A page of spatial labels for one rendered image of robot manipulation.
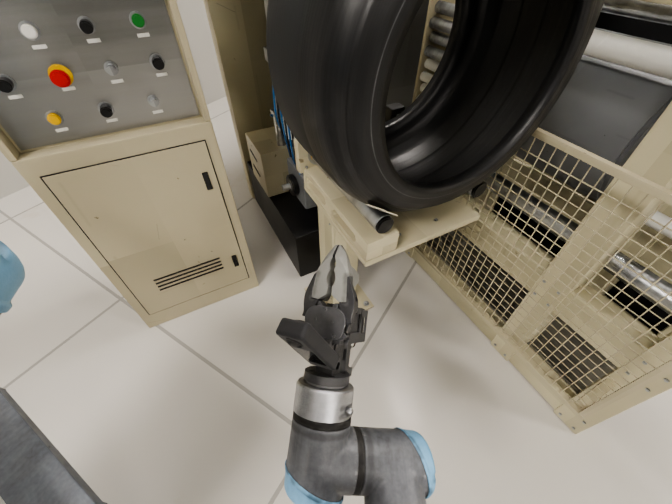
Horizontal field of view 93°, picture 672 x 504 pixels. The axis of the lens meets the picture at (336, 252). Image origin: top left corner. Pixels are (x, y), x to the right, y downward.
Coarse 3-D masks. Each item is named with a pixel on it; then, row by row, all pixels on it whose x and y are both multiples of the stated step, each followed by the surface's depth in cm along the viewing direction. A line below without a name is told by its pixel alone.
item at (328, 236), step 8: (320, 216) 125; (320, 224) 128; (328, 224) 120; (320, 232) 132; (328, 232) 123; (336, 232) 120; (320, 240) 136; (328, 240) 126; (336, 240) 123; (344, 240) 126; (320, 248) 140; (328, 248) 130; (344, 248) 129; (320, 256) 144; (352, 256) 135; (352, 264) 139
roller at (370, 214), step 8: (320, 168) 86; (328, 176) 83; (336, 184) 80; (344, 192) 77; (352, 200) 75; (360, 208) 73; (368, 208) 71; (368, 216) 71; (376, 216) 69; (384, 216) 68; (376, 224) 69; (384, 224) 69; (392, 224) 70; (384, 232) 71
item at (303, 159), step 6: (294, 138) 87; (294, 144) 87; (300, 144) 86; (300, 150) 87; (300, 156) 88; (306, 156) 89; (300, 162) 89; (306, 162) 90; (312, 162) 91; (300, 168) 91; (306, 168) 91
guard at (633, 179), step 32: (512, 160) 88; (544, 160) 81; (544, 192) 83; (576, 192) 77; (608, 192) 70; (512, 224) 96; (544, 224) 87; (544, 256) 90; (576, 256) 82; (640, 384) 78; (576, 416) 98
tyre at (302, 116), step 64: (320, 0) 39; (384, 0) 37; (512, 0) 68; (576, 0) 52; (320, 64) 42; (384, 64) 41; (448, 64) 80; (512, 64) 73; (576, 64) 60; (320, 128) 48; (384, 128) 48; (448, 128) 85; (512, 128) 74; (384, 192) 58; (448, 192) 67
